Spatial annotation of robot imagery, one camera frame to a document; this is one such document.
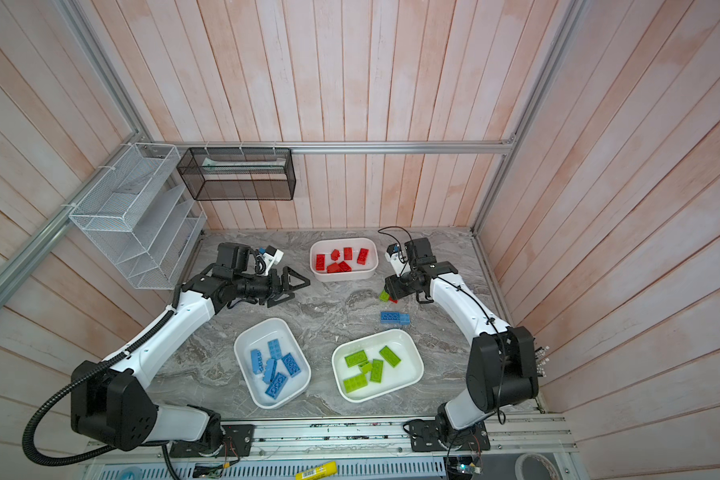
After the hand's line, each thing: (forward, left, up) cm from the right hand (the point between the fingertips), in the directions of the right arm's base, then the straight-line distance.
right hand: (395, 282), depth 89 cm
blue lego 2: (-22, +30, -10) cm, 39 cm away
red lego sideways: (+1, -1, -14) cm, 14 cm away
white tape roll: (-45, -27, -11) cm, 54 cm away
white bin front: (-16, -2, -9) cm, 18 cm away
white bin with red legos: (+23, +25, -10) cm, 35 cm away
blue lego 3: (-23, +36, -10) cm, 44 cm away
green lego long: (-27, +12, -11) cm, 31 cm away
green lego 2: (-20, +12, -12) cm, 26 cm away
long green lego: (-18, +2, -13) cm, 22 cm away
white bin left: (-15, +42, -9) cm, 45 cm away
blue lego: (-22, +40, -10) cm, 47 cm away
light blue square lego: (-6, -4, -12) cm, 14 cm away
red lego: (+15, +26, -10) cm, 31 cm away
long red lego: (+20, +16, -10) cm, 28 cm away
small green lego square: (-23, +9, -11) cm, 26 cm away
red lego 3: (+13, +20, -10) cm, 26 cm away
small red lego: (+20, +21, -11) cm, 31 cm away
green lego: (+3, +2, -13) cm, 13 cm away
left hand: (-11, +26, +9) cm, 30 cm away
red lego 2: (+20, +10, -11) cm, 25 cm away
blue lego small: (-18, +36, -11) cm, 42 cm away
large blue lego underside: (-5, +1, -12) cm, 13 cm away
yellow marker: (-46, +18, -11) cm, 51 cm away
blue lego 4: (-28, +33, -10) cm, 45 cm away
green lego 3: (-22, +5, -11) cm, 25 cm away
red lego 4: (+14, +17, -11) cm, 24 cm away
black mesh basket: (+37, +55, +13) cm, 68 cm away
